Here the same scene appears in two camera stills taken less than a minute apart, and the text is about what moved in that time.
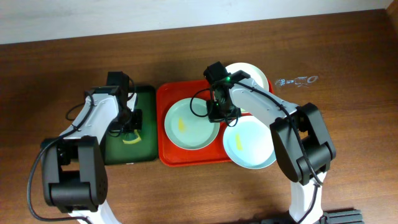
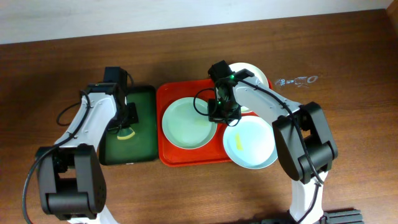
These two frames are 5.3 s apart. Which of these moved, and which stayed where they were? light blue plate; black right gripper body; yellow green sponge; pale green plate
Moved: yellow green sponge
Stayed: black right gripper body; light blue plate; pale green plate
